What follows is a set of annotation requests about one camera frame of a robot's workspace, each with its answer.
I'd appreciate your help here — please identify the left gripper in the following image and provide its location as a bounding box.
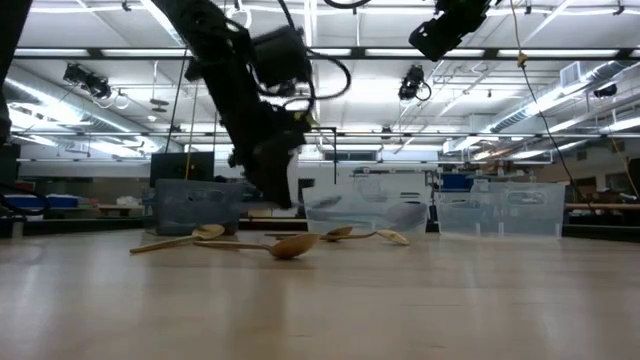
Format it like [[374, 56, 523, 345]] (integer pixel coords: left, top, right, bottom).
[[194, 49, 311, 209]]

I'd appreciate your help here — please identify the large wooden spoon front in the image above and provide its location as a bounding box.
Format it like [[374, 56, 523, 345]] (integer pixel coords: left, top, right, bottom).
[[192, 232, 322, 260]]

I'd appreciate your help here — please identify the smoky grey plastic bin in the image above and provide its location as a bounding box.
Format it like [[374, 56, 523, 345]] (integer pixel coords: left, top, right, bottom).
[[153, 178, 246, 236]]

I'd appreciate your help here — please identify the clear plastic bin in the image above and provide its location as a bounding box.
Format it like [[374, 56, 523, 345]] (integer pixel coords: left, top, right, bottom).
[[301, 172, 432, 236], [438, 180, 567, 237]]

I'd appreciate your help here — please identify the small wooden spoon back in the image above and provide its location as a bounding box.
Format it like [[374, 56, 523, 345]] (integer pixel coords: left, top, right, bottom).
[[319, 228, 411, 247]]

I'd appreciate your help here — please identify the black ceiling-mounted device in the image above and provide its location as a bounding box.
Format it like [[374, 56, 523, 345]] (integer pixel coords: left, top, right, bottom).
[[63, 62, 113, 100], [397, 63, 432, 102]]

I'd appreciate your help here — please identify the black overhead crossbar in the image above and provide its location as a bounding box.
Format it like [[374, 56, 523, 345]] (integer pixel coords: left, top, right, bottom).
[[0, 45, 640, 62]]

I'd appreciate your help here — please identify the black monitor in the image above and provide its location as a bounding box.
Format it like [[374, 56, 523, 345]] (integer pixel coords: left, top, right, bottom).
[[149, 151, 216, 182]]

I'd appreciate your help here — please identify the blue storage bin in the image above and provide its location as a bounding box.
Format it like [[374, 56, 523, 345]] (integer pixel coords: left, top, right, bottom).
[[3, 193, 80, 209], [441, 172, 474, 193]]

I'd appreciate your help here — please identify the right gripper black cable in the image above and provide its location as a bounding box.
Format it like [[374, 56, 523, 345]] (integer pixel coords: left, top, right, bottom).
[[323, 0, 372, 10]]

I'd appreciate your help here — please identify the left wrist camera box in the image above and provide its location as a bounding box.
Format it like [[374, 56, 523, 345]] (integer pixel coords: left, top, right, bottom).
[[251, 25, 315, 97]]

